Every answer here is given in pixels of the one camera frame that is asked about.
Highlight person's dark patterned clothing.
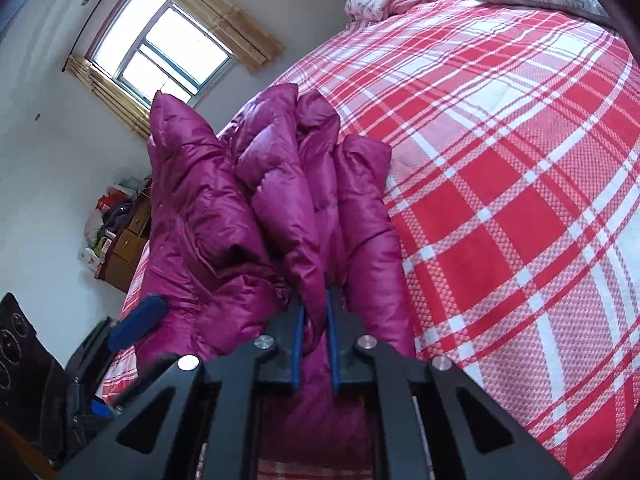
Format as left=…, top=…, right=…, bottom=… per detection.
left=0, top=292, right=68, bottom=466

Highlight white plastic bag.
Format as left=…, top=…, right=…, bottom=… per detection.
left=86, top=207, right=108, bottom=241

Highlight wooden cabinet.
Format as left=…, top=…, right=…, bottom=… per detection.
left=95, top=175, right=152, bottom=294

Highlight metal framed window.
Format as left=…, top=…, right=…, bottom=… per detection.
left=92, top=0, right=236, bottom=106

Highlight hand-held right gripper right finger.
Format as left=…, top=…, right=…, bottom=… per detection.
left=325, top=285, right=571, bottom=480

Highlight magenta down jacket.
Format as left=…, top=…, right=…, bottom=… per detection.
left=132, top=82, right=418, bottom=466

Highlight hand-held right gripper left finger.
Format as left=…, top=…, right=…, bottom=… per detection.
left=57, top=292, right=307, bottom=480

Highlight yellow curtain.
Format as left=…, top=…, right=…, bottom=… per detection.
left=64, top=55, right=153, bottom=140
left=129, top=0, right=285, bottom=72

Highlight bed with red plaid sheet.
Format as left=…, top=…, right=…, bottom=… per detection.
left=95, top=0, right=640, bottom=480

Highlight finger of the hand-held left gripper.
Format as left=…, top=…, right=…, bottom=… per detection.
left=75, top=294, right=169, bottom=363
left=90, top=396, right=119, bottom=421

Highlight purple cloth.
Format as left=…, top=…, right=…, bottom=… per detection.
left=102, top=202, right=133, bottom=237

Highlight white printed bag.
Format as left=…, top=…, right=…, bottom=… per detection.
left=77, top=247, right=101, bottom=278

